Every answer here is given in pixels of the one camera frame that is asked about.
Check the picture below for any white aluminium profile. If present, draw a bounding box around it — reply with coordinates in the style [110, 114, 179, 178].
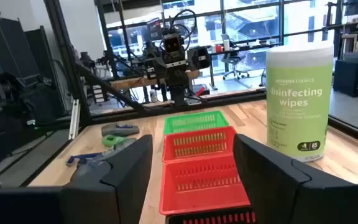
[68, 99, 81, 141]

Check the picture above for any black office chair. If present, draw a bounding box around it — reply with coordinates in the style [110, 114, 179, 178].
[221, 51, 250, 80]

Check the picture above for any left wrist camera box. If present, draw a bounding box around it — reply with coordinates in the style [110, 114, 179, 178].
[162, 32, 185, 54]

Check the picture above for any dark blue squeeze tube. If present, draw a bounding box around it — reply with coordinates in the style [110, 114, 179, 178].
[66, 151, 105, 166]

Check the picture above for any wooden workbench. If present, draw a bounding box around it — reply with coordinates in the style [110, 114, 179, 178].
[109, 70, 201, 91]

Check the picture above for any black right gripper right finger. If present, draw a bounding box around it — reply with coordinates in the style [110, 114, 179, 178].
[233, 133, 358, 224]

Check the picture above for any green plastic basket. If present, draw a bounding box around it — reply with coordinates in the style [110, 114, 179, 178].
[163, 110, 229, 135]

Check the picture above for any dark computer tower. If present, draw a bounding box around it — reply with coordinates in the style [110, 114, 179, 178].
[333, 58, 358, 98]

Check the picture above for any black acoustic panel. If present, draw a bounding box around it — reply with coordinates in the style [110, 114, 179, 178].
[25, 26, 68, 116]
[0, 14, 40, 82]

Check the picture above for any green white disinfecting wipes canister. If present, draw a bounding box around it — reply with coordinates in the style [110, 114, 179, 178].
[265, 43, 334, 162]

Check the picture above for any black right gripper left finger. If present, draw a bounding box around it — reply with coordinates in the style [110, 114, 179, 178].
[0, 134, 154, 224]

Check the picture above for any red plastic basket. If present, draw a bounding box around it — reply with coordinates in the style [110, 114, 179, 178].
[162, 126, 237, 163]
[159, 154, 251, 216]

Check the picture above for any black frame post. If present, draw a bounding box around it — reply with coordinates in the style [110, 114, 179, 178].
[44, 0, 149, 125]

